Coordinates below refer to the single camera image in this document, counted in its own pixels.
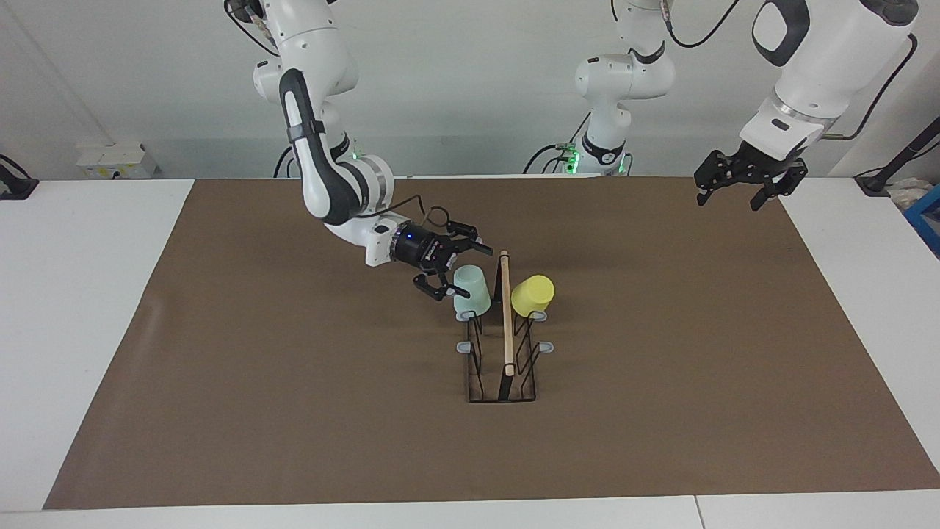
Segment black wire cup rack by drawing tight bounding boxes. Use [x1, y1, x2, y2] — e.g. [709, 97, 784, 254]
[457, 250, 554, 403]

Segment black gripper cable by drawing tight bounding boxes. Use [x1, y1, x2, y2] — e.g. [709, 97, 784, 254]
[224, 0, 450, 232]
[610, 0, 919, 140]

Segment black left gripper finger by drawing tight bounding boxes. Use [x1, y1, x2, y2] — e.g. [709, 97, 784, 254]
[749, 165, 809, 212]
[694, 151, 735, 206]

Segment blue crate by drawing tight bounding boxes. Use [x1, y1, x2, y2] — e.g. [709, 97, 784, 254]
[903, 184, 940, 258]

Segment pale green plastic cup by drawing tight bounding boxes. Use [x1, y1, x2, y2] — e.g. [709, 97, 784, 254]
[452, 264, 491, 317]

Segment white socket box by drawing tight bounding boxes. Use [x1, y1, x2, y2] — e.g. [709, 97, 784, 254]
[77, 143, 157, 179]

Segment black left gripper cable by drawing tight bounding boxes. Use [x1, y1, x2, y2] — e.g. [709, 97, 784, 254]
[610, 0, 919, 140]

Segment brown table mat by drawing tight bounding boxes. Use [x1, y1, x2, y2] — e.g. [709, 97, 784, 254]
[43, 175, 940, 511]

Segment crumpled clear plastic bag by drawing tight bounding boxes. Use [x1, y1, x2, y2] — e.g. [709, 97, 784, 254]
[887, 178, 932, 210]

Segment black angled camera stand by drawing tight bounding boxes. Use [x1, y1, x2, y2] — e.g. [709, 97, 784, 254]
[854, 118, 940, 197]

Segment black left arm base cables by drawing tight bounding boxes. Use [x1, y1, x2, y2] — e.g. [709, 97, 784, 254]
[523, 109, 592, 175]

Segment yellow plastic cup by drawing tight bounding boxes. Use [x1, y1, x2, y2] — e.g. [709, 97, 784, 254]
[511, 275, 556, 319]

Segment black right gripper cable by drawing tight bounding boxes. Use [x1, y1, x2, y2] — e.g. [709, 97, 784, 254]
[224, 0, 450, 232]

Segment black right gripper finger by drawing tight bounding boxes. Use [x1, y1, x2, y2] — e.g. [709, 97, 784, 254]
[413, 268, 462, 302]
[441, 220, 494, 256]

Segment black stand with cable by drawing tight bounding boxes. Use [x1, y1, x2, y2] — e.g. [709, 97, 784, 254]
[0, 154, 39, 201]

